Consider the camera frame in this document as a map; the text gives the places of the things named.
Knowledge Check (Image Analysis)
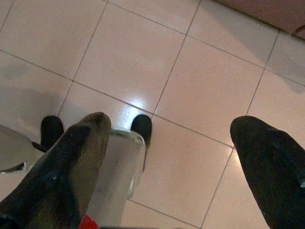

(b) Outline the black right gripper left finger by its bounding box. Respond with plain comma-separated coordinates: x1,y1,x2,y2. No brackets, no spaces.
0,111,112,229

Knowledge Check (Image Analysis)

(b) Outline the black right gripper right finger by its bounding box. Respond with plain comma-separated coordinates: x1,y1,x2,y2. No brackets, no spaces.
230,115,305,229

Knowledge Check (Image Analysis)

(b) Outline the silver robot right leg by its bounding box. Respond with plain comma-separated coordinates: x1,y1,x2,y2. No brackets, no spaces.
89,114,153,229

